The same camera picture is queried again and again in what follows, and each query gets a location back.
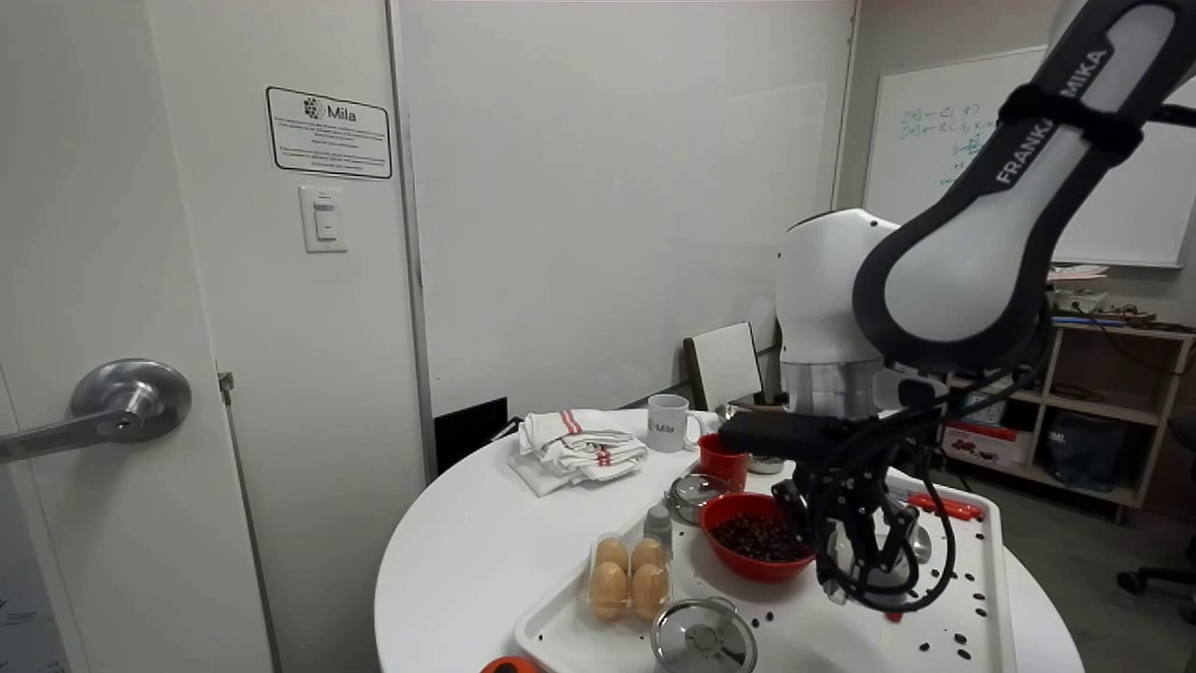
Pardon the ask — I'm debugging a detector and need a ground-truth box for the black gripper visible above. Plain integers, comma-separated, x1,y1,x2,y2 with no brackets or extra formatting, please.
786,427,933,600

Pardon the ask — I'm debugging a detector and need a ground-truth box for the red bowl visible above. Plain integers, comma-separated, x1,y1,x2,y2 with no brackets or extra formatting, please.
694,490,818,586

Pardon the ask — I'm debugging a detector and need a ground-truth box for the white plastic tray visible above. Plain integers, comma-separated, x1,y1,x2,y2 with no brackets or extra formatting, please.
512,464,1021,673

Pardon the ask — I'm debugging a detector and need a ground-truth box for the white and red box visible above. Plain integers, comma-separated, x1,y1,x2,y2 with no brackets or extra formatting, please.
941,423,1037,477

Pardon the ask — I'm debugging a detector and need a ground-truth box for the red mug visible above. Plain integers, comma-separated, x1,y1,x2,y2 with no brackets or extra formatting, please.
691,431,755,495

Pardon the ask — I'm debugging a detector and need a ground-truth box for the small steel cup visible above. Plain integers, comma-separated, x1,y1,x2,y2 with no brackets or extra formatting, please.
665,467,722,529

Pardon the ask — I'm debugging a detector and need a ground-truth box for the small steel shaker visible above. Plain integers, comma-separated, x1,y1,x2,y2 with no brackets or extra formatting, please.
640,500,675,553

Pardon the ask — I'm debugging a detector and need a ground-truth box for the small white board panel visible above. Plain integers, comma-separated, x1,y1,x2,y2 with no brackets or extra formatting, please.
686,318,766,413

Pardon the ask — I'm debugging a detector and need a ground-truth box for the white mug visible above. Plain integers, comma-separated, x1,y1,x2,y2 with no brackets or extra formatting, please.
641,389,706,455

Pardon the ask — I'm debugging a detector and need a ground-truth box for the wooden shelf unit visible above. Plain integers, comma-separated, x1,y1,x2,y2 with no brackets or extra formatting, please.
938,316,1196,522

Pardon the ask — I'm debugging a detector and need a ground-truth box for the white cloth with red stripes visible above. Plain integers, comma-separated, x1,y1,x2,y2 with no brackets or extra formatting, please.
499,408,651,500

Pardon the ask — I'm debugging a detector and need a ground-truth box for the white Mila door sign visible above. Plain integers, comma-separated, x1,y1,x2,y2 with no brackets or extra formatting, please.
260,84,395,185

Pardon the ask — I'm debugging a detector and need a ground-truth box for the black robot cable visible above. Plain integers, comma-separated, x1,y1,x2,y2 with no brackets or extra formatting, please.
806,372,965,616

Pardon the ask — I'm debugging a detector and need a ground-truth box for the red handled spoon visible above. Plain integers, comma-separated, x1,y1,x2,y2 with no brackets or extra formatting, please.
908,488,986,524

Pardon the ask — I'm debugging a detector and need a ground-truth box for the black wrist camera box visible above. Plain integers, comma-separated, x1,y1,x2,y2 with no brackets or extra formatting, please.
718,408,864,459

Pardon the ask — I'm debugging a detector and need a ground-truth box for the large wall whiteboard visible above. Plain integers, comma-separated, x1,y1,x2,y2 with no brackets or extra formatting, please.
859,42,1196,272

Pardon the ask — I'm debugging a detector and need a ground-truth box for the white light switch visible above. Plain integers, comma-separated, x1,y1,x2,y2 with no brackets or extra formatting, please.
294,185,351,257

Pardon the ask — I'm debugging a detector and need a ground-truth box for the silver door handle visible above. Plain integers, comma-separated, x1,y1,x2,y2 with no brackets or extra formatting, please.
0,356,194,467

